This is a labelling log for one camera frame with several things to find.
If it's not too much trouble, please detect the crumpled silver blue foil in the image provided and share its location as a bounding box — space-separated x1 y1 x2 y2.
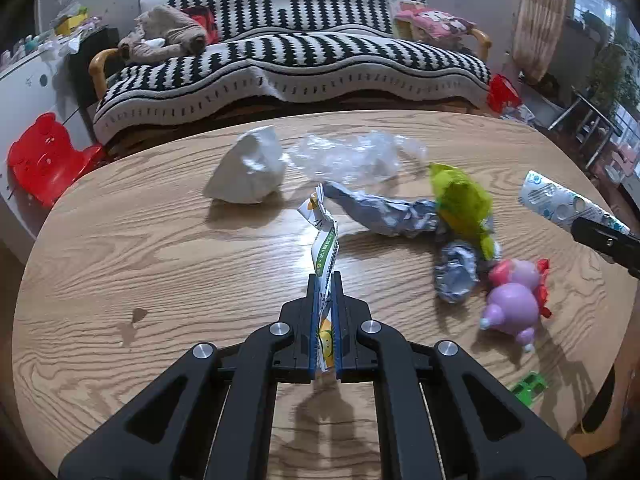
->
322 181 444 238

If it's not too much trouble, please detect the metal frame rack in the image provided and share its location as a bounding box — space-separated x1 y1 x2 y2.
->
548 87 623 174

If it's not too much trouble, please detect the crumpled white paper ball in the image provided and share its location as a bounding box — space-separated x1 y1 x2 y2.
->
203 126 285 205

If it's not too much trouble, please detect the pink purple pig toy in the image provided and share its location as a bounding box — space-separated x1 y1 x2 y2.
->
480 259 541 352

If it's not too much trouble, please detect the brown plush toy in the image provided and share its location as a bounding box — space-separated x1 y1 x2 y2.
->
117 4 207 64

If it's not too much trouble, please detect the red plastic child chair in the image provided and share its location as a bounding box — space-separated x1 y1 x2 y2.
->
8 112 106 208

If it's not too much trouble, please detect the red plastic toy piece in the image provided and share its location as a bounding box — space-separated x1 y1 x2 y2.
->
534 259 552 318

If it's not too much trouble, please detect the black white striped sofa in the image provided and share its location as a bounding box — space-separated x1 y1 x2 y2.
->
93 0 491 143

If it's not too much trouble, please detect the clear crumpled plastic bag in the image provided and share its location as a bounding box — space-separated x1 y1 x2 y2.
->
283 130 427 184

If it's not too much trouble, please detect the green potted plant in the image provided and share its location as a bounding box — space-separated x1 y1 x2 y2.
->
588 23 639 122

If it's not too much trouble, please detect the white blue blister pack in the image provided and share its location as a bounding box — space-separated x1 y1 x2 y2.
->
518 170 631 235

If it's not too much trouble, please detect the small crumpled foil ball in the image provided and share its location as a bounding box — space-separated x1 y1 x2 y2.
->
434 240 480 304

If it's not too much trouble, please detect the beige patterned curtain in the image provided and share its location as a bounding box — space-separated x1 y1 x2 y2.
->
512 0 567 84

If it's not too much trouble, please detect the red bag on floor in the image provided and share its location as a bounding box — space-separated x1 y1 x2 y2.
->
487 74 522 114

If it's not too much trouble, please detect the twisted yellow green wrapper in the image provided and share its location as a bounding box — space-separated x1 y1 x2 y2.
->
298 184 340 372

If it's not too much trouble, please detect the pink cartoon pillow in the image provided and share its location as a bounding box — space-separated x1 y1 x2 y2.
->
388 0 475 49

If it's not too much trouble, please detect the green toy car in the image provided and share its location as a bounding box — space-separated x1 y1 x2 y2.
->
511 372 548 408

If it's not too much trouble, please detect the yellow green snack bag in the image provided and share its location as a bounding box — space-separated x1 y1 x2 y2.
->
428 162 499 261

